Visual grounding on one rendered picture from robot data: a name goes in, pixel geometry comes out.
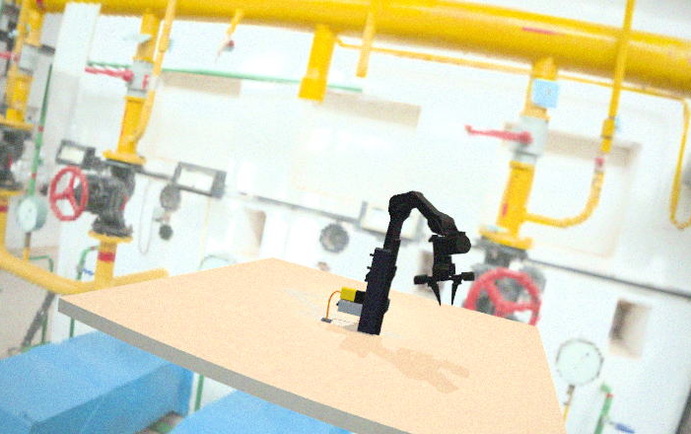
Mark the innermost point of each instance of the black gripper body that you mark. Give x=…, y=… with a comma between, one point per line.
x=456, y=278

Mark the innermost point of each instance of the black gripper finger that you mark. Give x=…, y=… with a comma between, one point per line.
x=436, y=290
x=453, y=290

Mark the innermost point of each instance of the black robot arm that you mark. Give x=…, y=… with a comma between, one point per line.
x=400, y=207

